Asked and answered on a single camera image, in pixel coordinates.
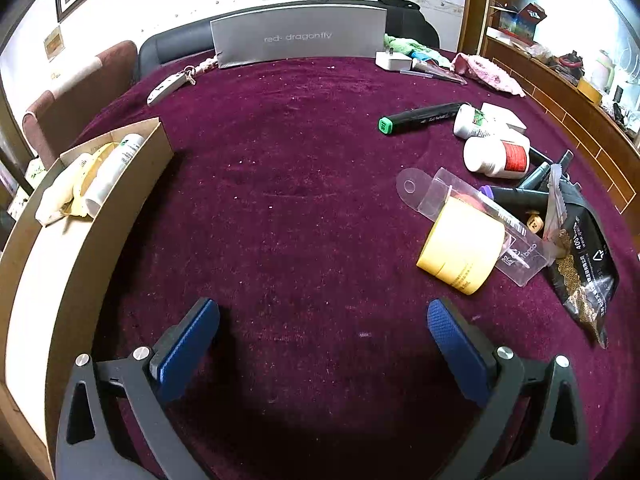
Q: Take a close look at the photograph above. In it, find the white kettle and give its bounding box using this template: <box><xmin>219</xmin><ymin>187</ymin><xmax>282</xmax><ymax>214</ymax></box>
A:
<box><xmin>592</xmin><ymin>50</ymin><xmax>617</xmax><ymax>92</ymax></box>

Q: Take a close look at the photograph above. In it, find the brown chair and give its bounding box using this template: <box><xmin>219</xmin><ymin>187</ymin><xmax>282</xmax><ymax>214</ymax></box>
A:
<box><xmin>22</xmin><ymin>40</ymin><xmax>139</xmax><ymax>171</ymax></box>

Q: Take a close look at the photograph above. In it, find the pink cloth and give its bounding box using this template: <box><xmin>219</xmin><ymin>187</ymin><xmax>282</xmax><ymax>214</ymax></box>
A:
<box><xmin>450</xmin><ymin>52</ymin><xmax>527</xmax><ymax>97</ymax></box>

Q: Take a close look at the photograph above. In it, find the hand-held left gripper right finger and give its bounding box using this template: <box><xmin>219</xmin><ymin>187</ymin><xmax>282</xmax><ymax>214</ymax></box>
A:
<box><xmin>426</xmin><ymin>299</ymin><xmax>591</xmax><ymax>480</ymax></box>

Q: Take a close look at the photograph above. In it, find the white bottle green label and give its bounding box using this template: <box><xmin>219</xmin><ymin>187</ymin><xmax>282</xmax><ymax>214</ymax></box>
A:
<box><xmin>453</xmin><ymin>104</ymin><xmax>490</xmax><ymax>140</ymax></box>

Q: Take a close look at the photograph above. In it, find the small wall plaque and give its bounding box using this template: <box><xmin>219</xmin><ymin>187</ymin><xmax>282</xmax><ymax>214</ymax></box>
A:
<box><xmin>43</xmin><ymin>25</ymin><xmax>67</xmax><ymax>62</ymax></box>

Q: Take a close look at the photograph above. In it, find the clear plastic package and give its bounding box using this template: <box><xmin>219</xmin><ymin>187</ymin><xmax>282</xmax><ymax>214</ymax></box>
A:
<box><xmin>396</xmin><ymin>167</ymin><xmax>557</xmax><ymax>289</ymax></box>

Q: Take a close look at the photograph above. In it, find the grey flat box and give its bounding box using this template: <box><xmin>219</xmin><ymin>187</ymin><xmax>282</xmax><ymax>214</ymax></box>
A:
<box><xmin>210</xmin><ymin>2</ymin><xmax>389</xmax><ymax>69</ymax></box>

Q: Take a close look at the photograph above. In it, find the white small box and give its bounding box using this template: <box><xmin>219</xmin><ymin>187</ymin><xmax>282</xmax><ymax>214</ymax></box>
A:
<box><xmin>479</xmin><ymin>102</ymin><xmax>529</xmax><ymax>136</ymax></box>

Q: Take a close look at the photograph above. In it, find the black sofa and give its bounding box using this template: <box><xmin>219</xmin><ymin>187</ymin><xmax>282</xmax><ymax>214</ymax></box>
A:
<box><xmin>137</xmin><ymin>0</ymin><xmax>442</xmax><ymax>82</ymax></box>

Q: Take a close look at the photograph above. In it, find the yellow tape roll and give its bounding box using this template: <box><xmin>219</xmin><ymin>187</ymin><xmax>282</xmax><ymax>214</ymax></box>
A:
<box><xmin>416</xmin><ymin>196</ymin><xmax>506</xmax><ymax>296</ymax></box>

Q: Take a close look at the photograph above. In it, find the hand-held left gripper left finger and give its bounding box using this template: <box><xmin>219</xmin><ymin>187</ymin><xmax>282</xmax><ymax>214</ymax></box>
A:
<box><xmin>54</xmin><ymin>297</ymin><xmax>221</xmax><ymax>480</ymax></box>

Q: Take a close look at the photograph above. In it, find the braided rope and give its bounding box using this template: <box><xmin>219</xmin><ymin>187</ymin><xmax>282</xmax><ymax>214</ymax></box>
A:
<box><xmin>183</xmin><ymin>52</ymin><xmax>221</xmax><ymax>85</ymax></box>

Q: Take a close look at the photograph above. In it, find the clear plastic wrapper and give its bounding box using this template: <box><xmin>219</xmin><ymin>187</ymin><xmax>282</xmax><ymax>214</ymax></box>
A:
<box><xmin>400</xmin><ymin>57</ymin><xmax>469</xmax><ymax>86</ymax></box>

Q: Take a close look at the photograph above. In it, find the white bottle red label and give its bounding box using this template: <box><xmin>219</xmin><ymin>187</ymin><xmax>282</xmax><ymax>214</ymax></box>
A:
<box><xmin>463</xmin><ymin>132</ymin><xmax>531</xmax><ymax>180</ymax></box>

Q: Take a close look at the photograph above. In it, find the black marker grey cap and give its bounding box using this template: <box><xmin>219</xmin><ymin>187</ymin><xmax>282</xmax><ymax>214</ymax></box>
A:
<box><xmin>517</xmin><ymin>149</ymin><xmax>576</xmax><ymax>194</ymax></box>

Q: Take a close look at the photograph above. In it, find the black marker purple cap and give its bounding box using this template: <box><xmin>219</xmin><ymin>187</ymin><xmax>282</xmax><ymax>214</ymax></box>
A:
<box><xmin>478</xmin><ymin>185</ymin><xmax>552</xmax><ymax>213</ymax></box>

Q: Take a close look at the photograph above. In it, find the green cloth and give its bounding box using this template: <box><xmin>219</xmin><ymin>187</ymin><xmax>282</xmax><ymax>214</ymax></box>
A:
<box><xmin>383</xmin><ymin>33</ymin><xmax>452</xmax><ymax>67</ymax></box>

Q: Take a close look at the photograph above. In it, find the cardboard box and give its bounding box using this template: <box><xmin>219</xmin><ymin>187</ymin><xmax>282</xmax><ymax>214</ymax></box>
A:
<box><xmin>0</xmin><ymin>117</ymin><xmax>176</xmax><ymax>480</ymax></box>

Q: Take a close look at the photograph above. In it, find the wooden cabinet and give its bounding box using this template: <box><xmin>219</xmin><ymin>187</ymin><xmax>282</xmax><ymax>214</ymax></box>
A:
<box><xmin>459</xmin><ymin>0</ymin><xmax>640</xmax><ymax>222</ymax></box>

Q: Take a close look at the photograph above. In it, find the black foil pouch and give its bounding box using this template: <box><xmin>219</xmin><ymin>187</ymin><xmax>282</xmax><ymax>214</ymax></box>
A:
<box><xmin>542</xmin><ymin>180</ymin><xmax>621</xmax><ymax>350</ymax></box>

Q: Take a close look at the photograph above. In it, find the black marker green cap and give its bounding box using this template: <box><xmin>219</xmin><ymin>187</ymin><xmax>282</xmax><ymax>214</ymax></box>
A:
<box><xmin>378</xmin><ymin>102</ymin><xmax>469</xmax><ymax>136</ymax></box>

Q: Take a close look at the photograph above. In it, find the white charger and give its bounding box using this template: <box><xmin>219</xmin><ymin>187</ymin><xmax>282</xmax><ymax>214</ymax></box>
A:
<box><xmin>375</xmin><ymin>50</ymin><xmax>414</xmax><ymax>74</ymax></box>

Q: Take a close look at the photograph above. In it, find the white tube green label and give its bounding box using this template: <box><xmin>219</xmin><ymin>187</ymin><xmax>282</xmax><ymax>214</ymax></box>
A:
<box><xmin>84</xmin><ymin>133</ymin><xmax>147</xmax><ymax>219</ymax></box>

